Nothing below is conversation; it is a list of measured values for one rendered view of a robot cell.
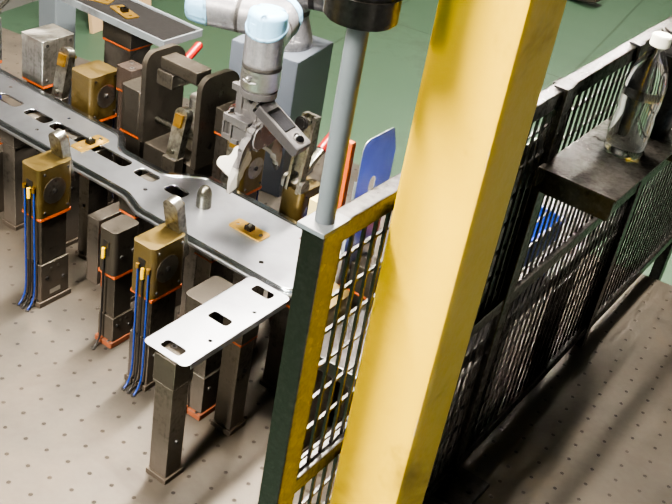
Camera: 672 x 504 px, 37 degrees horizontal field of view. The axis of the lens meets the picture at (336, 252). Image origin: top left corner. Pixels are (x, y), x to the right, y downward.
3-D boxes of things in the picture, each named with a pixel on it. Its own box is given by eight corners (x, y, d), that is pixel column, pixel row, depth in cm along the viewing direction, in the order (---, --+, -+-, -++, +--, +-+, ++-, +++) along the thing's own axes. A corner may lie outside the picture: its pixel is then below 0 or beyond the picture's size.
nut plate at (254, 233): (227, 225, 208) (228, 220, 208) (239, 218, 211) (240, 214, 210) (259, 242, 205) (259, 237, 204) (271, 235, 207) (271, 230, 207)
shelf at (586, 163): (518, 192, 159) (548, 88, 149) (607, 128, 185) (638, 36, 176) (605, 231, 153) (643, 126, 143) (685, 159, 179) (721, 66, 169)
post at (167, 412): (145, 471, 189) (154, 351, 173) (163, 457, 193) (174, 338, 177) (164, 485, 187) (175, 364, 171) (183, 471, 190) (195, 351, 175)
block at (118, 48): (97, 171, 277) (102, 13, 253) (119, 162, 283) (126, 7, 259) (123, 185, 273) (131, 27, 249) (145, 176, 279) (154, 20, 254)
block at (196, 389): (162, 412, 203) (172, 298, 188) (202, 385, 212) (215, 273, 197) (189, 430, 200) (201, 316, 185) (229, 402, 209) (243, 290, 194)
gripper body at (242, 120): (244, 129, 203) (251, 73, 197) (278, 145, 200) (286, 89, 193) (219, 140, 198) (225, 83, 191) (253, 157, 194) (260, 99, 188)
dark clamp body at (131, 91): (113, 221, 258) (119, 82, 238) (147, 206, 267) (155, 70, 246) (134, 233, 255) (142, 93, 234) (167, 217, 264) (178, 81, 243)
